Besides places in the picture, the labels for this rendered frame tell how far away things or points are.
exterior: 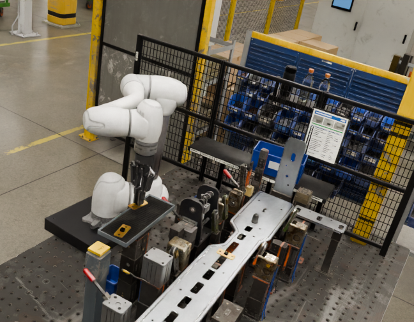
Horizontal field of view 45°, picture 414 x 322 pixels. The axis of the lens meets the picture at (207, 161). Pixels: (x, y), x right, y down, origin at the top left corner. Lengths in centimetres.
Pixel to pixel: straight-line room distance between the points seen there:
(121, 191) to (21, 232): 148
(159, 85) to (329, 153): 113
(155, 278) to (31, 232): 207
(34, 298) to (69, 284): 17
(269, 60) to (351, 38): 453
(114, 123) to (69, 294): 91
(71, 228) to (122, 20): 256
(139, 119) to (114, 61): 309
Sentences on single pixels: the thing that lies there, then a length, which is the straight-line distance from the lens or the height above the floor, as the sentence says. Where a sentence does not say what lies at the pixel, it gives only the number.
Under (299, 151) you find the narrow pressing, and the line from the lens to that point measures 272.
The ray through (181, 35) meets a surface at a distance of 437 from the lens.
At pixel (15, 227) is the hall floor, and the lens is 401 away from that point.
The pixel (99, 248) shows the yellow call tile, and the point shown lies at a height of 116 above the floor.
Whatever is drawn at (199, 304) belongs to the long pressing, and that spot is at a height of 100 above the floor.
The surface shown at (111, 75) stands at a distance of 496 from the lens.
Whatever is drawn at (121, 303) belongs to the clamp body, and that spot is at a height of 106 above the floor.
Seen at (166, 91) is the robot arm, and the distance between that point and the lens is 239.
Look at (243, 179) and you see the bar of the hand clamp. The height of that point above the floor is 114.
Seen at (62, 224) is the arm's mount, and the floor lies 77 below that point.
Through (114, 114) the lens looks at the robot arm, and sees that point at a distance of 184.
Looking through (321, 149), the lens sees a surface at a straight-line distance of 299.
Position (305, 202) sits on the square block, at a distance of 279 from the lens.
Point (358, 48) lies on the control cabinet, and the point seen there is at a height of 77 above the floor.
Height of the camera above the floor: 233
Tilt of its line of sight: 26 degrees down
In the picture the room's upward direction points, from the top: 11 degrees clockwise
